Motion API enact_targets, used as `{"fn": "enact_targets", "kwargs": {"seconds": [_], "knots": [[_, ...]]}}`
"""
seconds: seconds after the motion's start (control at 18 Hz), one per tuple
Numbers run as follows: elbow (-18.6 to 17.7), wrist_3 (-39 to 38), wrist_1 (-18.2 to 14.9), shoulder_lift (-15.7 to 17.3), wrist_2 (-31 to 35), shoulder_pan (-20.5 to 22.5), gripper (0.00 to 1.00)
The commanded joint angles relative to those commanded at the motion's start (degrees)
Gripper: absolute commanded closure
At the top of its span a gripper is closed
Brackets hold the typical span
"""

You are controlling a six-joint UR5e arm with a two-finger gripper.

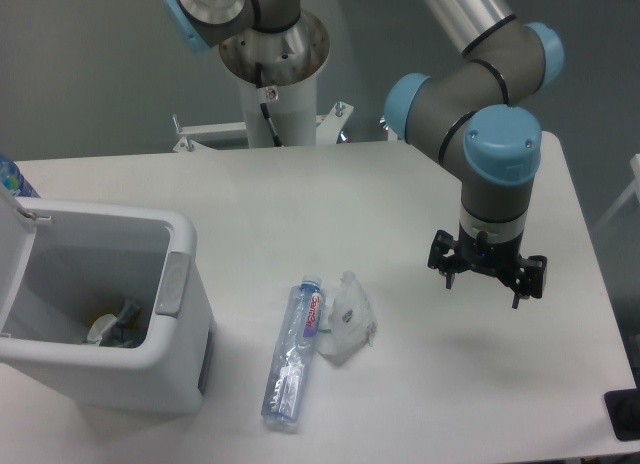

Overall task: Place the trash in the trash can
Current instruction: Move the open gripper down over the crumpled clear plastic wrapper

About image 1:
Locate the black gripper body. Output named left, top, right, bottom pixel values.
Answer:
left=448, top=228, right=523, bottom=283

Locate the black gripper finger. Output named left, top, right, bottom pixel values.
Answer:
left=427, top=230, right=459, bottom=289
left=510, top=255, right=547, bottom=309

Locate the clear plastic bag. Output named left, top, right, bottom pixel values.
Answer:
left=316, top=271, right=378, bottom=358

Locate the clear plastic water bottle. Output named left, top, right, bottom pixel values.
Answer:
left=261, top=275, right=325, bottom=429

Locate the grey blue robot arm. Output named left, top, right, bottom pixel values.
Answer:
left=163, top=0, right=564, bottom=300

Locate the trash inside the can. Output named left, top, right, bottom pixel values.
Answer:
left=82, top=298, right=146, bottom=348

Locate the white plastic trash can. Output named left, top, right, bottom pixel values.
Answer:
left=1, top=193, right=215, bottom=414

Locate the black clamp at table edge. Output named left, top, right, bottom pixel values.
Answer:
left=604, top=388, right=639, bottom=442

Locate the blue bottle at left edge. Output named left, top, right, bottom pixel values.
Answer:
left=0, top=154, right=40, bottom=198

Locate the white frame at right edge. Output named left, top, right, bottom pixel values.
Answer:
left=592, top=153, right=640, bottom=235

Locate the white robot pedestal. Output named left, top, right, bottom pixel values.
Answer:
left=171, top=9, right=405, bottom=154

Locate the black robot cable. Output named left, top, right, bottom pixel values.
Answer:
left=253, top=61, right=284, bottom=148

